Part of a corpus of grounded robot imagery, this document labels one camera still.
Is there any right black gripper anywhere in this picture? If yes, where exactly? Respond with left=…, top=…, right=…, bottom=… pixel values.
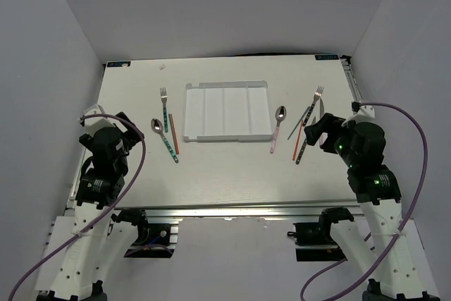
left=304, top=113, right=359, bottom=167

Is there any orange chopstick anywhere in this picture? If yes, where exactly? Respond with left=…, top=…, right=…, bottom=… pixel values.
left=292, top=120, right=303, bottom=161
left=173, top=120, right=180, bottom=155

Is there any knife with dark handle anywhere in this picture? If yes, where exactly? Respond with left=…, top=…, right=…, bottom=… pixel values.
left=295, top=100, right=325, bottom=165

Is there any spoon with pink handle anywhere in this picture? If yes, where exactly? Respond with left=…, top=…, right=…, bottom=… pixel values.
left=270, top=106, right=287, bottom=154

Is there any spoon with teal handle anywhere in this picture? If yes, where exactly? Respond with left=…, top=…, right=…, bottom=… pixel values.
left=150, top=118, right=179, bottom=164

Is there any fork with dark handle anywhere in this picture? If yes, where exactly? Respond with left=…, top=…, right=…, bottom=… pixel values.
left=302, top=86, right=324, bottom=127

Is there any fork with teal handle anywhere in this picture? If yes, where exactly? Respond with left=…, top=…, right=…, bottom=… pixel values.
left=160, top=87, right=168, bottom=133

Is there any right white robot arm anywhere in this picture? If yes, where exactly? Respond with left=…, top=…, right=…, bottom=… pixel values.
left=304, top=102, right=438, bottom=300

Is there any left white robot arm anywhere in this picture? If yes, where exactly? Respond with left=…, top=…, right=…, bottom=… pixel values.
left=37, top=105, right=149, bottom=300

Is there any right corner label sticker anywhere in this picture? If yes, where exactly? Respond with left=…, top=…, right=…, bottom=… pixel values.
left=314, top=54, right=340, bottom=61

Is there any corner label sticker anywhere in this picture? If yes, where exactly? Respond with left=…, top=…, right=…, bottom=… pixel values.
left=314, top=54, right=340, bottom=61
left=106, top=61, right=131, bottom=68

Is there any left corner label sticker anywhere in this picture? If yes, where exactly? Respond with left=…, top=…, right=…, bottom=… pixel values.
left=106, top=61, right=131, bottom=68

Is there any white divided utensil tray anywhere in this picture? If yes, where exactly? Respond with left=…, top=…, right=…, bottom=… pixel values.
left=183, top=80, right=275, bottom=142

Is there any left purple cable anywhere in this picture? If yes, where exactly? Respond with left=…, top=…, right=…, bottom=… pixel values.
left=6, top=113, right=147, bottom=301

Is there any purple cable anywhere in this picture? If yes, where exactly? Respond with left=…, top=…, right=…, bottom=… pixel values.
left=6, top=113, right=147, bottom=301
left=299, top=102, right=428, bottom=301

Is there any aluminium rail frame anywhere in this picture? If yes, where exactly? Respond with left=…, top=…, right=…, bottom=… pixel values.
left=98, top=55, right=362, bottom=219

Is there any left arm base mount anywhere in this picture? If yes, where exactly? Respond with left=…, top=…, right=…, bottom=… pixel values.
left=111, top=209, right=175, bottom=259

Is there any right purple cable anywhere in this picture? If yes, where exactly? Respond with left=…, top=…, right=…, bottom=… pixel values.
left=299, top=102, right=428, bottom=301

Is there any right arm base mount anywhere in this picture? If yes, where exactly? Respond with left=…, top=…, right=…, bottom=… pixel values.
left=287, top=207, right=354, bottom=262

